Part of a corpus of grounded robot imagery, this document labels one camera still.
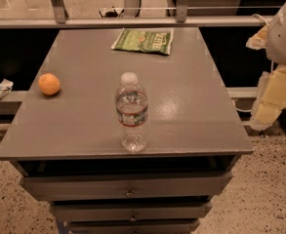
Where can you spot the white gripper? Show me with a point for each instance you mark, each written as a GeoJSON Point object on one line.
{"type": "Point", "coordinates": [284, 38]}

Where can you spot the clear plastic water bottle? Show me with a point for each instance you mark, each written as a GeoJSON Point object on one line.
{"type": "Point", "coordinates": [132, 110]}

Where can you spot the green jalapeno chip bag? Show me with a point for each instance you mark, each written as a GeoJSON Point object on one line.
{"type": "Point", "coordinates": [144, 41]}

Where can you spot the top grey drawer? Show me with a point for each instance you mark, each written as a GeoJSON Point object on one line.
{"type": "Point", "coordinates": [101, 187]}

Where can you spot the grey drawer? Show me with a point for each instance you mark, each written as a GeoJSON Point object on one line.
{"type": "Point", "coordinates": [159, 226]}
{"type": "Point", "coordinates": [101, 187]}
{"type": "Point", "coordinates": [131, 212]}

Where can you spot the middle grey drawer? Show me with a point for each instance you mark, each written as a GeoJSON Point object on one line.
{"type": "Point", "coordinates": [131, 212]}

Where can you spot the bottom grey drawer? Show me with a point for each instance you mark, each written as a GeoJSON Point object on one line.
{"type": "Point", "coordinates": [159, 226]}

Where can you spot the grey drawer cabinet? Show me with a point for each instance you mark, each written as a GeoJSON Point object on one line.
{"type": "Point", "coordinates": [192, 125]}

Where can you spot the orange fruit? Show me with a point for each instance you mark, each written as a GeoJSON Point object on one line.
{"type": "Point", "coordinates": [49, 84]}

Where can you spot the black object behind rail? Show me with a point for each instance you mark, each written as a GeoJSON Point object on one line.
{"type": "Point", "coordinates": [111, 14]}

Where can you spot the metal frame rail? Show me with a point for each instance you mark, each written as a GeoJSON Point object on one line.
{"type": "Point", "coordinates": [137, 13]}

